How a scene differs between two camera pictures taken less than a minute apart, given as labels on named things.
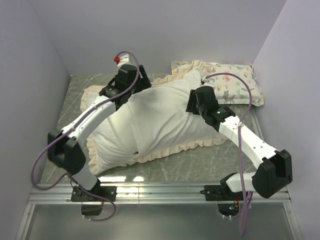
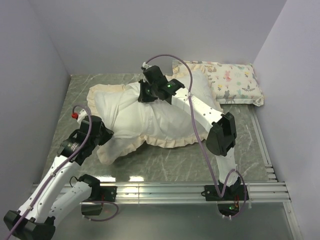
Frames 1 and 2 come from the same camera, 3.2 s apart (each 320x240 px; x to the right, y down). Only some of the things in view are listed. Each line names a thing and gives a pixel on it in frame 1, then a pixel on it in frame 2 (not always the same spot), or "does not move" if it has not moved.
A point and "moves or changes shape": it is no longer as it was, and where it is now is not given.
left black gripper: (144, 82) → (108, 134)
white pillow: (155, 120) moves or changes shape
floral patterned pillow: (235, 83) does not move
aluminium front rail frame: (57, 194) does not move
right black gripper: (190, 106) → (144, 97)
